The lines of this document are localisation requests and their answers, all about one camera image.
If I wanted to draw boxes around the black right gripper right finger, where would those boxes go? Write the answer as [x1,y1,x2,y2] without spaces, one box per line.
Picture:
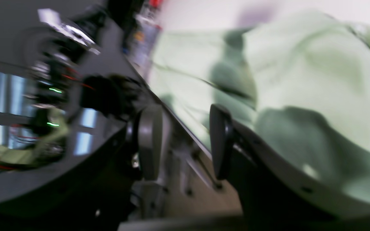
[209,104,370,231]

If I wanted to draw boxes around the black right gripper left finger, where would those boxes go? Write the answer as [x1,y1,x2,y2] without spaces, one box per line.
[0,104,163,231]

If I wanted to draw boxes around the light green T-shirt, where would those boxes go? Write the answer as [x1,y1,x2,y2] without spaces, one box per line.
[149,11,370,203]

